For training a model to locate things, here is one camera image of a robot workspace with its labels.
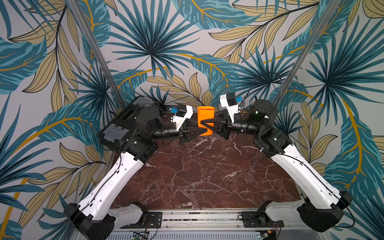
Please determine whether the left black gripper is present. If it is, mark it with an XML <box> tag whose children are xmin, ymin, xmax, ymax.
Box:
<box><xmin>151</xmin><ymin>116</ymin><xmax>208</xmax><ymax>146</ymax></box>

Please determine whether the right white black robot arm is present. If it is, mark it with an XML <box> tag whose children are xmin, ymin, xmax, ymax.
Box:
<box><xmin>198</xmin><ymin>100</ymin><xmax>353</xmax><ymax>233</ymax></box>

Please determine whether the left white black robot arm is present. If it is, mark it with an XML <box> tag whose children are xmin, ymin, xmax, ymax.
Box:
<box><xmin>64</xmin><ymin>104</ymin><xmax>215</xmax><ymax>240</ymax></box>

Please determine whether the black plastic toolbox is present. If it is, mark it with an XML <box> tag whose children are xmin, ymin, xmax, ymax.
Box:
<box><xmin>99</xmin><ymin>97</ymin><xmax>155</xmax><ymax>152</ymax></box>

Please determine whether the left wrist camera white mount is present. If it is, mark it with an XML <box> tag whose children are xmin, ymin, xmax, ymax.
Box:
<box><xmin>171</xmin><ymin>104</ymin><xmax>194</xmax><ymax>131</ymax></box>

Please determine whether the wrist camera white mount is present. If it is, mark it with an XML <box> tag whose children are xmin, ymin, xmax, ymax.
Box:
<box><xmin>171</xmin><ymin>104</ymin><xmax>194</xmax><ymax>131</ymax></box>
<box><xmin>220</xmin><ymin>93</ymin><xmax>243</xmax><ymax>123</ymax></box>

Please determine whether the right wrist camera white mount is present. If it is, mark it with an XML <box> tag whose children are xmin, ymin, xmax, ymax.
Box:
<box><xmin>220</xmin><ymin>93</ymin><xmax>243</xmax><ymax>123</ymax></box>

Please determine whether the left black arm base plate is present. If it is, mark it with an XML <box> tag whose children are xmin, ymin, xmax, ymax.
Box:
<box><xmin>121</xmin><ymin>212</ymin><xmax>163</xmax><ymax>229</ymax></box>

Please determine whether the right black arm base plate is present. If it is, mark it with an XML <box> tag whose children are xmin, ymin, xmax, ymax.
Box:
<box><xmin>237</xmin><ymin>212</ymin><xmax>284</xmax><ymax>229</ymax></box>

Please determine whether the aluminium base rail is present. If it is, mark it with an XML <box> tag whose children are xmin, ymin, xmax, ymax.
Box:
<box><xmin>102</xmin><ymin>209</ymin><xmax>332</xmax><ymax>240</ymax></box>

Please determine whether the left aluminium frame post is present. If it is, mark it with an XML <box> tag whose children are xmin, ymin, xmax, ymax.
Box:
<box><xmin>67</xmin><ymin>0</ymin><xmax>126</xmax><ymax>109</ymax></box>

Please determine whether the aluminium frame post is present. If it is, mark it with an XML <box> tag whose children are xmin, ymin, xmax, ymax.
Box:
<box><xmin>67</xmin><ymin>0</ymin><xmax>126</xmax><ymax>109</ymax></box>
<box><xmin>274</xmin><ymin>1</ymin><xmax>342</xmax><ymax>109</ymax></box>

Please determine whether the right aluminium frame post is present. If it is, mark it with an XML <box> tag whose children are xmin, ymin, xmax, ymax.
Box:
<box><xmin>274</xmin><ymin>1</ymin><xmax>342</xmax><ymax>109</ymax></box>

